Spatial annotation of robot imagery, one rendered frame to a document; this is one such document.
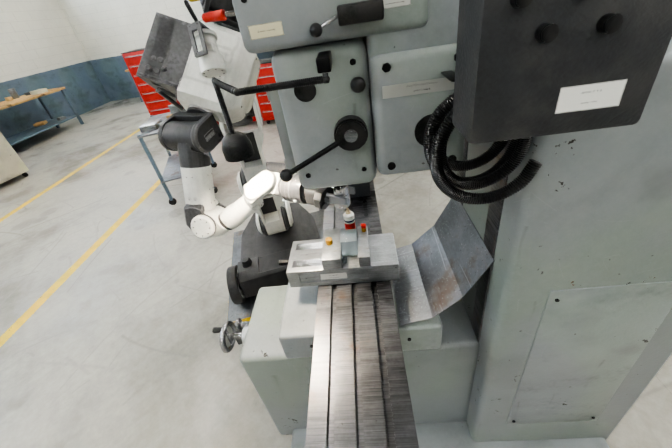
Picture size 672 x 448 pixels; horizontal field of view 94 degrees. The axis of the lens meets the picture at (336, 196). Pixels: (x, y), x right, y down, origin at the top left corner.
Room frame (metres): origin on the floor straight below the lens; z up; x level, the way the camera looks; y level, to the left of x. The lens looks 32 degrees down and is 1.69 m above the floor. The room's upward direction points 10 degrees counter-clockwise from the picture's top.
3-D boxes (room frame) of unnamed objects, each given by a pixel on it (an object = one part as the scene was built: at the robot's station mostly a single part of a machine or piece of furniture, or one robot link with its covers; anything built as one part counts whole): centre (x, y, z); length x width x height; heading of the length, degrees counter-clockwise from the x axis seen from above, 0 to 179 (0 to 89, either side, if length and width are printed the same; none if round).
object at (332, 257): (0.77, 0.04, 1.02); 0.15 x 0.06 x 0.04; 173
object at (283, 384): (0.74, 0.01, 0.43); 0.81 x 0.32 x 0.60; 84
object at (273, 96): (0.75, 0.09, 1.45); 0.04 x 0.04 x 0.21; 84
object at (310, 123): (0.74, -0.02, 1.47); 0.21 x 0.19 x 0.32; 174
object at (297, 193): (0.78, 0.06, 1.23); 0.13 x 0.12 x 0.10; 149
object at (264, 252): (1.48, 0.37, 0.59); 0.64 x 0.52 x 0.33; 8
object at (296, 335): (0.74, -0.02, 0.79); 0.50 x 0.35 x 0.12; 84
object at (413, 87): (0.71, -0.21, 1.47); 0.24 x 0.19 x 0.26; 174
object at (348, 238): (0.76, -0.02, 1.04); 0.06 x 0.05 x 0.06; 173
